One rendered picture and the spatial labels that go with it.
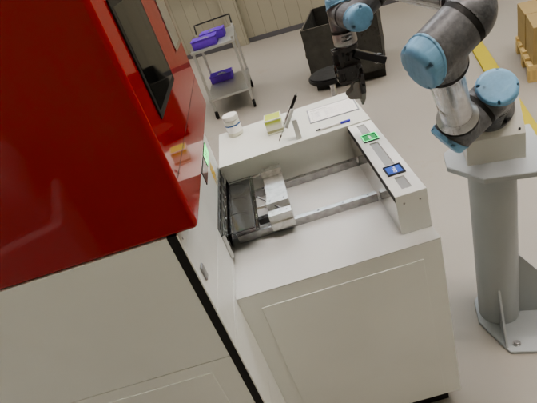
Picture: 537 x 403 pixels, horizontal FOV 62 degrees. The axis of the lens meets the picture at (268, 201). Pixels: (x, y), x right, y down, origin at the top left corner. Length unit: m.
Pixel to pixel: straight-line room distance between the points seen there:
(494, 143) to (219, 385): 1.14
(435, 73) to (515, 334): 1.39
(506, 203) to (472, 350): 0.68
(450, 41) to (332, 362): 1.07
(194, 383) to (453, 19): 1.08
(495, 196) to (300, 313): 0.80
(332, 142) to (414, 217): 0.56
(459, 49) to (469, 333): 1.42
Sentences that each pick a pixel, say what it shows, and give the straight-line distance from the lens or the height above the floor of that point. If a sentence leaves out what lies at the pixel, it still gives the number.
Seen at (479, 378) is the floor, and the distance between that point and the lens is 2.07.
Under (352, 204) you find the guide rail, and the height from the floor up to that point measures 0.84.
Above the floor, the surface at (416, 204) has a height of 0.91.
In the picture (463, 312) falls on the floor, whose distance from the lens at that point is 2.28.
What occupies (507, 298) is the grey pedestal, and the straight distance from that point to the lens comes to 2.11.
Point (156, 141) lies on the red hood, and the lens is 0.89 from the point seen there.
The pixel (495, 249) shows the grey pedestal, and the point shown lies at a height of 0.44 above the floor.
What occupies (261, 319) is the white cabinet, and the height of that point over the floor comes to 0.71.
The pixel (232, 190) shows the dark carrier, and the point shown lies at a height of 0.90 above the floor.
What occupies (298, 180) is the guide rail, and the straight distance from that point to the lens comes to 1.78.
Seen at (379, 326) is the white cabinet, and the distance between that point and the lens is 1.55.
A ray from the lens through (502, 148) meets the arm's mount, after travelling 1.68.
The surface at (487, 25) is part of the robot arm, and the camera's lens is 1.11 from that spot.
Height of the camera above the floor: 1.71
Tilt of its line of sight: 31 degrees down
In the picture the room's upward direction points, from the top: 20 degrees counter-clockwise
